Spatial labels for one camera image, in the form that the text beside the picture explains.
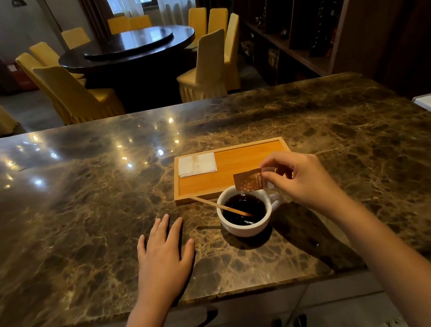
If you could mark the person's right hand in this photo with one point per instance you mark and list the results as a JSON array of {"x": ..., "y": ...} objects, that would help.
[{"x": 309, "y": 181}]

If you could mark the dark wooden shelf unit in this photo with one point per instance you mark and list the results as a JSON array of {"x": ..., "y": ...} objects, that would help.
[{"x": 364, "y": 26}]

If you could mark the person's left hand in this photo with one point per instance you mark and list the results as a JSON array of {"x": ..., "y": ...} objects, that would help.
[{"x": 161, "y": 270}]

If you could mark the dark shelf ornament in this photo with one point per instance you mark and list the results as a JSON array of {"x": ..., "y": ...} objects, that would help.
[{"x": 323, "y": 30}]

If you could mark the person's left middle finger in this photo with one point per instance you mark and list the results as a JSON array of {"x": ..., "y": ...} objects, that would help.
[{"x": 164, "y": 233}]

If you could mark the person's left thumb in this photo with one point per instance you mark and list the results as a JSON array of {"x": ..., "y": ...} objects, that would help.
[{"x": 189, "y": 254}]

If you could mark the small framed shelf item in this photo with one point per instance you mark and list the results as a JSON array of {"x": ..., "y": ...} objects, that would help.
[{"x": 273, "y": 58}]

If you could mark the black coffee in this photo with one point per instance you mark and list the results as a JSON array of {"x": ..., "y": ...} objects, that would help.
[{"x": 246, "y": 205}]

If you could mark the dark round dining table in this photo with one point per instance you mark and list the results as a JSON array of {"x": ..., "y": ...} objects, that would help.
[{"x": 138, "y": 76}]

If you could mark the group of yellow covered chairs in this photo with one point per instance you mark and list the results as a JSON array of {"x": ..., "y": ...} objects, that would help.
[{"x": 72, "y": 94}]

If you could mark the white folded napkin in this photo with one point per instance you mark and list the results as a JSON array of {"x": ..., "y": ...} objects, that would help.
[{"x": 196, "y": 165}]

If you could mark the white coffee cup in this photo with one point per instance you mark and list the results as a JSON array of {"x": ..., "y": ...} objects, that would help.
[{"x": 245, "y": 230}]

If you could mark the person's left little finger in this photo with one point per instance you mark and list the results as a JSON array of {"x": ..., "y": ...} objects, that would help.
[{"x": 142, "y": 250}]

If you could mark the red box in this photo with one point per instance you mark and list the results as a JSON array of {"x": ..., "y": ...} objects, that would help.
[{"x": 23, "y": 77}]

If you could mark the wooden stir stick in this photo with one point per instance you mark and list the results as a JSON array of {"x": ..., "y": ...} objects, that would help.
[{"x": 213, "y": 206}]

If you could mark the brown sugar packet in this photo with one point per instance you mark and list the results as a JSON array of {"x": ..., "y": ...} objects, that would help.
[{"x": 248, "y": 180}]

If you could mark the person's right thumb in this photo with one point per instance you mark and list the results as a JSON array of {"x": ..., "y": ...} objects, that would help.
[{"x": 274, "y": 183}]

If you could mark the person's right forearm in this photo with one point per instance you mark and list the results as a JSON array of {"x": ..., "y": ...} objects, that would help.
[{"x": 400, "y": 267}]

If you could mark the wooden serving tray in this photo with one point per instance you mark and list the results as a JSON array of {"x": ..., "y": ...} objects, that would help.
[{"x": 235, "y": 162}]

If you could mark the dark round turntable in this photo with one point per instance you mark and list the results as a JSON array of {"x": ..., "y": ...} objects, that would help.
[{"x": 128, "y": 41}]

